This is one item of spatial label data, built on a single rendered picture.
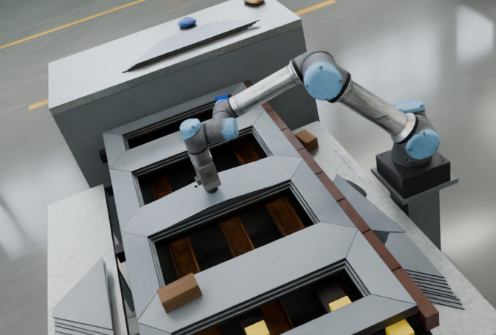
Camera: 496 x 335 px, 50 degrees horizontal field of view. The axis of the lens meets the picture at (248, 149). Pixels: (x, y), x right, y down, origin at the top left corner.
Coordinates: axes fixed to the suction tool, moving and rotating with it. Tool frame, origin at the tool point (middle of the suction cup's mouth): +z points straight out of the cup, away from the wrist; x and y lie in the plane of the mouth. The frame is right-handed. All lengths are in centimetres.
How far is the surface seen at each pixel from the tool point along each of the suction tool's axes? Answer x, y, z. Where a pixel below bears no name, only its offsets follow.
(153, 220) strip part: -24.6, -0.4, 0.4
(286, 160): 31.1, 0.5, 0.8
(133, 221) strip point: -31.4, -5.4, 0.6
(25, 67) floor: -82, -469, 85
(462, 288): 51, 74, 18
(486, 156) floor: 163, -31, 86
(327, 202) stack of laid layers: 31.1, 31.4, 0.9
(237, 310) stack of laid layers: -13, 53, 2
